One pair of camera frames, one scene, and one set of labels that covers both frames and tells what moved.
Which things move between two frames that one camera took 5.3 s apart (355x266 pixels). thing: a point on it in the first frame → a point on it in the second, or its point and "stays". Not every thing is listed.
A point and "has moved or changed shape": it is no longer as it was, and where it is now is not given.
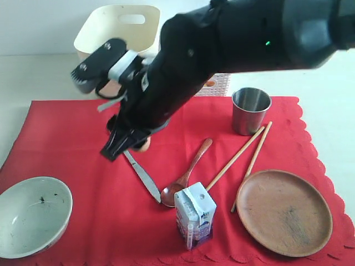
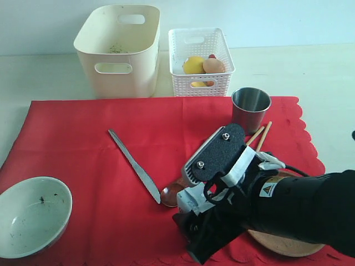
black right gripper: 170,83 → 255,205
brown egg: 146,144 has moved or changed shape
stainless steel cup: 250,105 stays
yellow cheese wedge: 209,83 has moved or changed shape
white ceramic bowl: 34,214 stays
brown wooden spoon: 168,193 stays
